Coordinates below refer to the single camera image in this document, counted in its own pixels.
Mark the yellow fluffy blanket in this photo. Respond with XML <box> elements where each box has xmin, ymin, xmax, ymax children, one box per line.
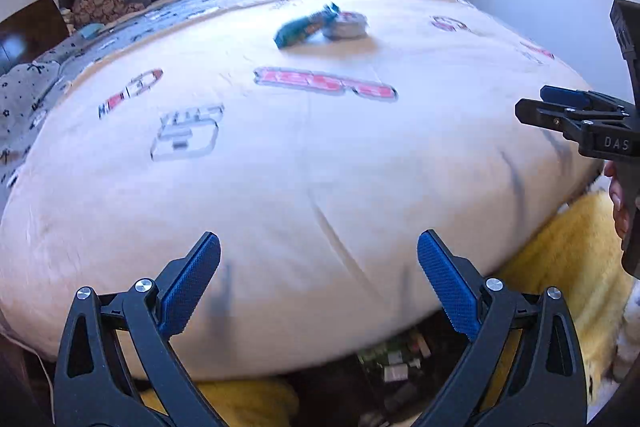
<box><xmin>125</xmin><ymin>191</ymin><xmax>640</xmax><ymax>427</ymax></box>

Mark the beige printed blanket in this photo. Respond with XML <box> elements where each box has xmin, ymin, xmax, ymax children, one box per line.
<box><xmin>0</xmin><ymin>0</ymin><xmax>601</xmax><ymax>381</ymax></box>

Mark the teal snack packet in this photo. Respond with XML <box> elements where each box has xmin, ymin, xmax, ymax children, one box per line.
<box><xmin>272</xmin><ymin>3</ymin><xmax>342</xmax><ymax>50</ymax></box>

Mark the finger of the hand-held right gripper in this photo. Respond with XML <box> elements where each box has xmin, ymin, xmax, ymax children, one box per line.
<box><xmin>515</xmin><ymin>98</ymin><xmax>627</xmax><ymax>138</ymax></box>
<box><xmin>541</xmin><ymin>85</ymin><xmax>629</xmax><ymax>112</ymax></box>

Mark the round metal tin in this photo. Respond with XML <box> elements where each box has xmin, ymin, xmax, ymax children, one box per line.
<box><xmin>322</xmin><ymin>11</ymin><xmax>370</xmax><ymax>41</ymax></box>

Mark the dark wooden headboard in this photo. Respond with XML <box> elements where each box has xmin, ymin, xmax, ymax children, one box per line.
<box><xmin>0</xmin><ymin>0</ymin><xmax>69</xmax><ymax>74</ymax></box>

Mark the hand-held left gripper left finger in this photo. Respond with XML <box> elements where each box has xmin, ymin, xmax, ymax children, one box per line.
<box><xmin>52</xmin><ymin>231</ymin><xmax>222</xmax><ymax>427</ymax></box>

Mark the person's right hand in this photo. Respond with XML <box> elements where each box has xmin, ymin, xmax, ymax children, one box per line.
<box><xmin>602</xmin><ymin>161</ymin><xmax>632</xmax><ymax>239</ymax></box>

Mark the grey printed pillow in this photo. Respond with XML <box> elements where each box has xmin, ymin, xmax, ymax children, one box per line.
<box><xmin>0</xmin><ymin>59</ymin><xmax>72</xmax><ymax>188</ymax></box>

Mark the dark bin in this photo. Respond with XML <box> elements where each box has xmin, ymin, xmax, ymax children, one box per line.
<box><xmin>295</xmin><ymin>327</ymin><xmax>441</xmax><ymax>427</ymax></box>

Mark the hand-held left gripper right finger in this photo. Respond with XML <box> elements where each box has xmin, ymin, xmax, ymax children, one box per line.
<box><xmin>416</xmin><ymin>229</ymin><xmax>588</xmax><ymax>427</ymax></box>

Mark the grey printed duvet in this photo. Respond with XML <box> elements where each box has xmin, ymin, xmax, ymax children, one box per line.
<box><xmin>0</xmin><ymin>0</ymin><xmax>451</xmax><ymax>188</ymax></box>

